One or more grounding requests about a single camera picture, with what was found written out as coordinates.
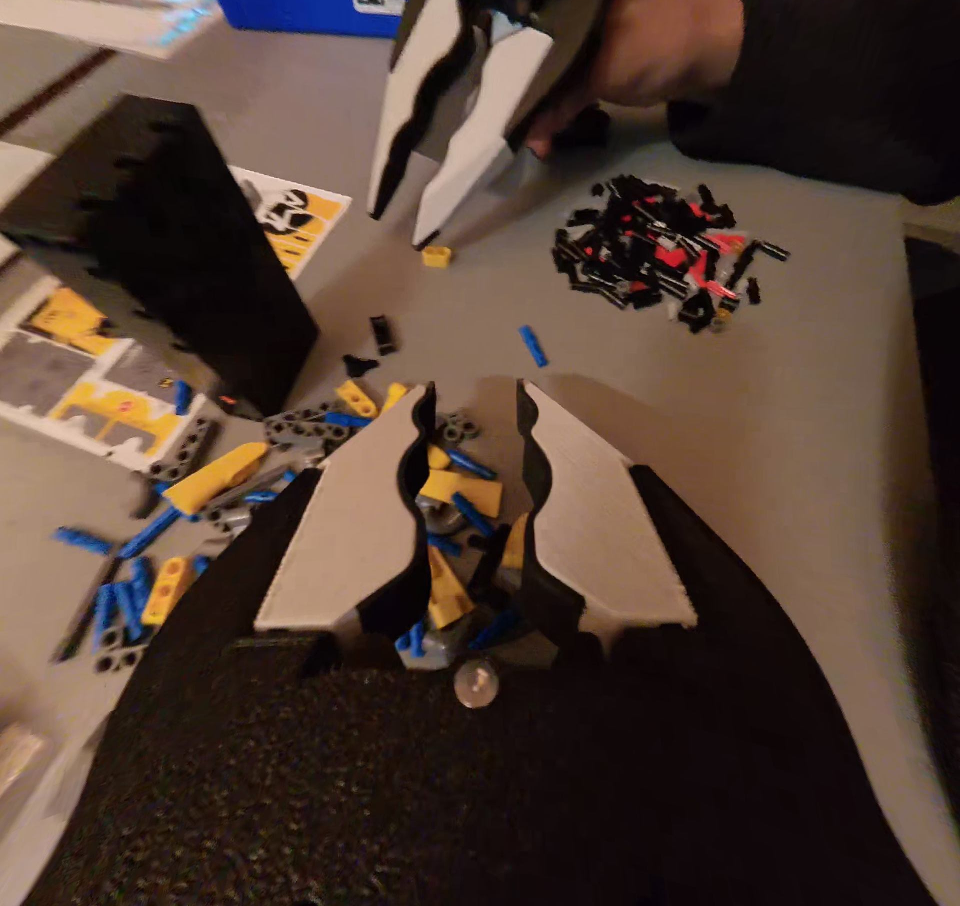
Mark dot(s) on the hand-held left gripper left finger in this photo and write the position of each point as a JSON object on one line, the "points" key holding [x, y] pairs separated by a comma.
{"points": [[352, 524]]}

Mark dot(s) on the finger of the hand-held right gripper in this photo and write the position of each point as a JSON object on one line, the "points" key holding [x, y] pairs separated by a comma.
{"points": [[495, 104], [409, 74]]}

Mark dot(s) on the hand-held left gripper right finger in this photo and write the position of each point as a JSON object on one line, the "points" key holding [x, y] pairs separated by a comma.
{"points": [[607, 531]]}

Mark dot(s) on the small yellow connector piece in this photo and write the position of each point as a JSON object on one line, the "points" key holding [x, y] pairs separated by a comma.
{"points": [[436, 255]]}

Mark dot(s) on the person's right forearm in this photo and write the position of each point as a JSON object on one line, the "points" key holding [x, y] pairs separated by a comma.
{"points": [[825, 59]]}

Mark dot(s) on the person's right hand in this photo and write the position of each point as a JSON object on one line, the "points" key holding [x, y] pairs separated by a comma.
{"points": [[660, 44]]}

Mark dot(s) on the pile of yellow blue building pieces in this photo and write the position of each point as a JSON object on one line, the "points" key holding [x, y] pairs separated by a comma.
{"points": [[217, 475]]}

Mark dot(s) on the small black toothed piece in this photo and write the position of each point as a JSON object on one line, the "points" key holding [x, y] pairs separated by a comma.
{"points": [[360, 365]]}

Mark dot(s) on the black connector piece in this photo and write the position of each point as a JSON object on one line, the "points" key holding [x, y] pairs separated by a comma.
{"points": [[382, 335]]}

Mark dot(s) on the blue pin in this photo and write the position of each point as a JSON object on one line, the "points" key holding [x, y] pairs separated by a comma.
{"points": [[532, 345], [182, 396]]}

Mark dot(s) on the pile of black red building pieces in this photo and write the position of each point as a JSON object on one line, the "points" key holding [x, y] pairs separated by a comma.
{"points": [[652, 254]]}

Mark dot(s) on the black perforated block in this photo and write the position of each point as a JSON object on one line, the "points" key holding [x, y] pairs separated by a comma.
{"points": [[195, 246]]}

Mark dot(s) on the yellow grey sticker sheet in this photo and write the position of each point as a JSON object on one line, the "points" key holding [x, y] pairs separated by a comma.
{"points": [[82, 389]]}

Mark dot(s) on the dark fabric chair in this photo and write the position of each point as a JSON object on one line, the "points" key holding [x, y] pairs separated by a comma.
{"points": [[937, 471]]}

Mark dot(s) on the clear bag of grey pieces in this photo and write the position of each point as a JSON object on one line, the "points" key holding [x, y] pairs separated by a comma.
{"points": [[19, 760]]}

